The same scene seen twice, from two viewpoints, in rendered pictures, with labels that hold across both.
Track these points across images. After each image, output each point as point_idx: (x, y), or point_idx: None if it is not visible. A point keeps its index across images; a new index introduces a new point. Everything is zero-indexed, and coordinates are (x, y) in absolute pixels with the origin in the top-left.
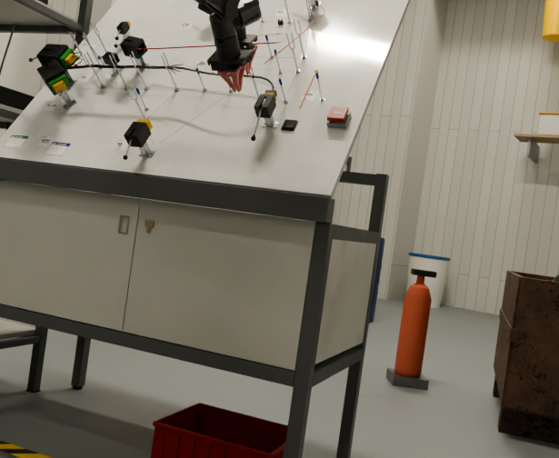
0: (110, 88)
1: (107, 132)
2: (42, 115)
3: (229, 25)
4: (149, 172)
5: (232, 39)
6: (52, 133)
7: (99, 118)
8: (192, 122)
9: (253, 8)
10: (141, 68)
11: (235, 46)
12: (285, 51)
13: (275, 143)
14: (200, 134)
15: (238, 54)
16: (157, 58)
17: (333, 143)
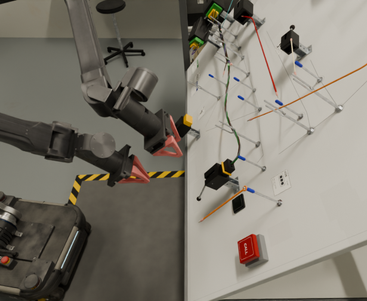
0: (237, 41)
1: (207, 93)
2: (210, 49)
3: (82, 159)
4: (188, 153)
5: (95, 165)
6: (201, 71)
7: (215, 74)
8: (224, 125)
9: (89, 153)
10: (258, 25)
11: (104, 169)
12: (339, 77)
13: (221, 210)
14: (216, 145)
15: (112, 172)
16: (273, 15)
17: (231, 267)
